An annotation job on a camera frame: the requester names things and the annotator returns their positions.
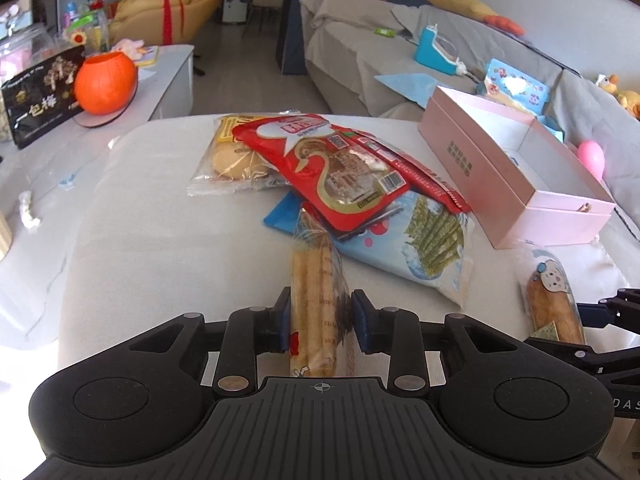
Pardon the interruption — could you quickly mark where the brown bread packet with sticker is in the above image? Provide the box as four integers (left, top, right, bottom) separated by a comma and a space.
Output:
517, 247, 588, 346

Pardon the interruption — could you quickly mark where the teal and white toy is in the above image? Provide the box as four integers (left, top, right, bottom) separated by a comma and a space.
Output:
414, 25, 468, 77

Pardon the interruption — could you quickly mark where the orange pillow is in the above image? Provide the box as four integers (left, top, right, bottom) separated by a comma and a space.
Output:
484, 14, 526, 37

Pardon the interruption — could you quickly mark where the dark blue cabinet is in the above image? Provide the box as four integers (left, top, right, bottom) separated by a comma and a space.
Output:
276, 0, 441, 76

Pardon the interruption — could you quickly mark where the pink balloon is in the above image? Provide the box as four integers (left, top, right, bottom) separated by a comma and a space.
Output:
577, 141, 606, 181

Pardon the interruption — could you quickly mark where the yellow pillow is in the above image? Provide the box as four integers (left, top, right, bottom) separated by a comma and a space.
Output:
424, 0, 498, 22

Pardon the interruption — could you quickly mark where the orange pumpkin bucket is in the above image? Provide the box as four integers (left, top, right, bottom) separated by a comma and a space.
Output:
74, 51, 139, 116

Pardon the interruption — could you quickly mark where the light blue paper sheet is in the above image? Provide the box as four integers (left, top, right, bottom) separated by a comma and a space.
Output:
374, 72, 442, 108

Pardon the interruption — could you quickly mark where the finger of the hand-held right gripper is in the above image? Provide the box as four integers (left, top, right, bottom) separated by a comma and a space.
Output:
575, 287, 640, 330
524, 336, 640, 378

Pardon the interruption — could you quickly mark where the yellow bread packet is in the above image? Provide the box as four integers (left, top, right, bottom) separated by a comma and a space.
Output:
187, 114, 291, 198

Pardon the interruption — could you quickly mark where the pink round tray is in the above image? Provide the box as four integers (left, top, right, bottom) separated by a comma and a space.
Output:
75, 105, 136, 129

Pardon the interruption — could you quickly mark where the yellow sofa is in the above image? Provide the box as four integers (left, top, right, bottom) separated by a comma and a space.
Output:
107, 0, 226, 46

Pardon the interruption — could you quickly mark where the crumpled white tissue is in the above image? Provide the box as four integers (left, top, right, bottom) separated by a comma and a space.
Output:
19, 191, 41, 229

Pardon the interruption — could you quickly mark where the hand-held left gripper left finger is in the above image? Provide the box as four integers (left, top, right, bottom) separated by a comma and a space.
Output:
129, 287, 292, 396

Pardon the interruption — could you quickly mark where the blue seaweed snack bag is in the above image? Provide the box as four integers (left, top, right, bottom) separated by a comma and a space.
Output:
263, 187, 476, 313

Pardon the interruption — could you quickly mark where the glass jar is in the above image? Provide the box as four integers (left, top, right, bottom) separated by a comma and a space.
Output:
0, 24, 57, 143

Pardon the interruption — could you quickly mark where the red ribbon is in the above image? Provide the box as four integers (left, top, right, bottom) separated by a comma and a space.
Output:
157, 0, 188, 46

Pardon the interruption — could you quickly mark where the blue printed box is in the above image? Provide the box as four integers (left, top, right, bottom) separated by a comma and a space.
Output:
475, 58, 551, 116

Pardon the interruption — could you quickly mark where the white bin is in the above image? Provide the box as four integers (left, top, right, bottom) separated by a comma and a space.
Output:
221, 0, 247, 26

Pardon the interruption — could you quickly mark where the green plastic toy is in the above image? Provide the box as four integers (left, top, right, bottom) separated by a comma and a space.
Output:
65, 0, 108, 56

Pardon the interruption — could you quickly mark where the large red snack bag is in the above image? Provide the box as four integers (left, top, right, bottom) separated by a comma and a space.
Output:
231, 114, 412, 233

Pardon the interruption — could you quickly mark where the long red snack packet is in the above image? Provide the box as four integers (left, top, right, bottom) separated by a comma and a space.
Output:
350, 130, 473, 213

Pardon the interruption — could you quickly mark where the grey covered sofa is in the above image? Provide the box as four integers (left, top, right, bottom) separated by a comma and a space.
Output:
300, 0, 640, 241

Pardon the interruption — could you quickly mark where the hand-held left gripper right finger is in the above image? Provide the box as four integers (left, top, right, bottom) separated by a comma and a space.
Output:
350, 289, 521, 396

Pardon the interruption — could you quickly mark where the yellow plush toy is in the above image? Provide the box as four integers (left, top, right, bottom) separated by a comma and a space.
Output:
595, 74, 640, 121

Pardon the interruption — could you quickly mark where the pink rectangular box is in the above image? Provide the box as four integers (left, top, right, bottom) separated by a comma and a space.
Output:
417, 85, 617, 251

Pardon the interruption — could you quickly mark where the wafer roll packet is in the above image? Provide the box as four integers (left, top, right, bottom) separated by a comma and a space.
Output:
290, 207, 353, 378

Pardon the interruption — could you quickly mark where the black snack bag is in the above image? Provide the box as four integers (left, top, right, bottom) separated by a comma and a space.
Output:
0, 45, 86, 150

